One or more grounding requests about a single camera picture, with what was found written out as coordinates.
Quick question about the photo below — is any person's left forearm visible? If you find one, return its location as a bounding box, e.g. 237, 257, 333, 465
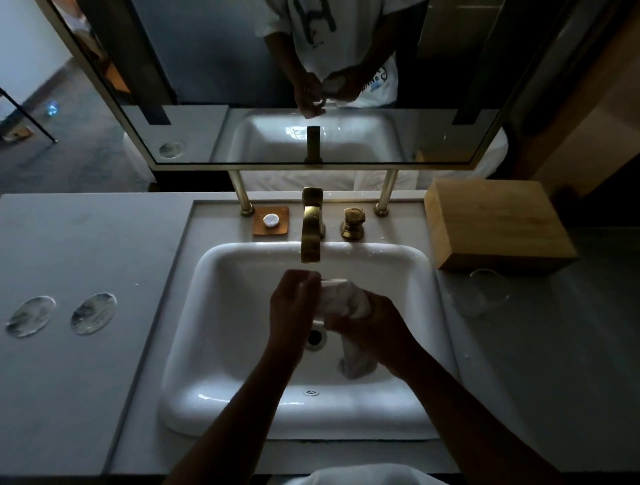
162, 342, 306, 485

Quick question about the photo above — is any framed vanity mirror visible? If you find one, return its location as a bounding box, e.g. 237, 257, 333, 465
36, 0, 586, 172

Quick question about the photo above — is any wooden box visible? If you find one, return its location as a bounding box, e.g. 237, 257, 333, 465
424, 178, 579, 274

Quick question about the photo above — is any white cloth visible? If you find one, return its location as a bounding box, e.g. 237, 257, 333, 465
314, 279, 379, 380

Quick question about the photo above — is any brass faucet spout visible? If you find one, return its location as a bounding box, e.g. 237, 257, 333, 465
300, 187, 326, 264

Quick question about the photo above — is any person's right forearm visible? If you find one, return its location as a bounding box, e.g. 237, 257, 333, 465
390, 347, 568, 485

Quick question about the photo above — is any brass faucet knob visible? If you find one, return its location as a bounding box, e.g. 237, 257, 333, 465
341, 207, 366, 241

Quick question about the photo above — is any brass mirror support post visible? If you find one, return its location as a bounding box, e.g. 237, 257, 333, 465
227, 170, 256, 217
373, 170, 400, 218

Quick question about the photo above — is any person's right hand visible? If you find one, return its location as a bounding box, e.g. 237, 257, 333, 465
325, 291, 419, 376

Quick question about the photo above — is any brown square soap dish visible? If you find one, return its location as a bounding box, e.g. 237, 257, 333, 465
252, 206, 290, 237

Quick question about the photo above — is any clear drinking glass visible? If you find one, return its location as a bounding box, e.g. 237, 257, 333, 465
450, 268, 512, 319

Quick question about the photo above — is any round glass coaster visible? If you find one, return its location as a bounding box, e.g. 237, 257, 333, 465
5, 295, 57, 338
70, 292, 118, 336

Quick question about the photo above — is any person's left hand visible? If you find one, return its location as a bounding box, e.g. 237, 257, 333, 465
267, 269, 322, 352

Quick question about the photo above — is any sink drain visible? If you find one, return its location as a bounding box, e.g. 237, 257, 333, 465
305, 322, 329, 352

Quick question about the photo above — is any white ceramic sink basin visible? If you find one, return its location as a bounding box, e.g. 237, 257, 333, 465
159, 242, 460, 441

